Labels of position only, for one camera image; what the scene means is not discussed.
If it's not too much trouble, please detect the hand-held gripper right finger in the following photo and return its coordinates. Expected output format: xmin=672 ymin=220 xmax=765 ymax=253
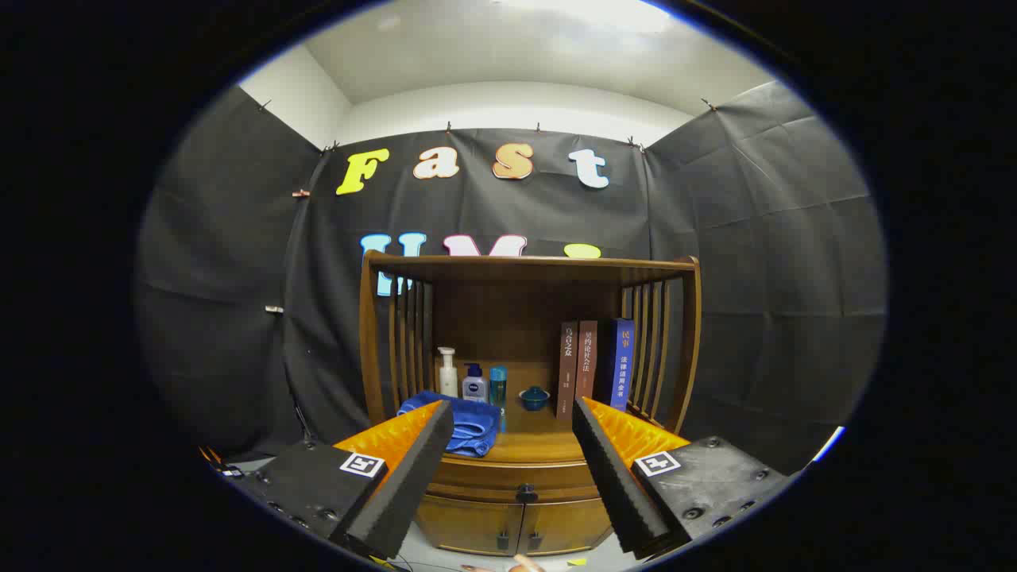
xmin=572 ymin=397 xmax=795 ymax=561

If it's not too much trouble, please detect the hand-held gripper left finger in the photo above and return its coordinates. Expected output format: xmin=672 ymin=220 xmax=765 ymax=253
xmin=238 ymin=400 xmax=455 ymax=561

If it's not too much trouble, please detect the wooden drawer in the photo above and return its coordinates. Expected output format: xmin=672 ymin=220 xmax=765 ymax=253
xmin=423 ymin=459 xmax=611 ymax=509

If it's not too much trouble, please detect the wooden cabinet door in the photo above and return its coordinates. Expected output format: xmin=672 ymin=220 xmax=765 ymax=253
xmin=520 ymin=497 xmax=614 ymax=555
xmin=415 ymin=494 xmax=524 ymax=555

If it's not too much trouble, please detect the wooden countertop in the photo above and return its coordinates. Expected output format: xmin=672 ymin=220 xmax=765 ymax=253
xmin=413 ymin=361 xmax=628 ymax=466

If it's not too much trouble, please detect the wooden cabinet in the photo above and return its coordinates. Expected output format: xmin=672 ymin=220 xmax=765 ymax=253
xmin=359 ymin=250 xmax=702 ymax=557

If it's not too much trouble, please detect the folded blue towel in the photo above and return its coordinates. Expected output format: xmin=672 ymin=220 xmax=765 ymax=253
xmin=397 ymin=391 xmax=501 ymax=458

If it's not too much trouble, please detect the dark brown book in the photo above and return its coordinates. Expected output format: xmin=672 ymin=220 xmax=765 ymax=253
xmin=556 ymin=321 xmax=578 ymax=420

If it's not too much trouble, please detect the blue book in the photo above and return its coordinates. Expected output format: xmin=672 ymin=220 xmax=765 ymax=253
xmin=597 ymin=319 xmax=636 ymax=411

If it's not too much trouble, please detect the light brown book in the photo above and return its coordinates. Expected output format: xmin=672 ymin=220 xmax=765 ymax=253
xmin=575 ymin=320 xmax=598 ymax=402

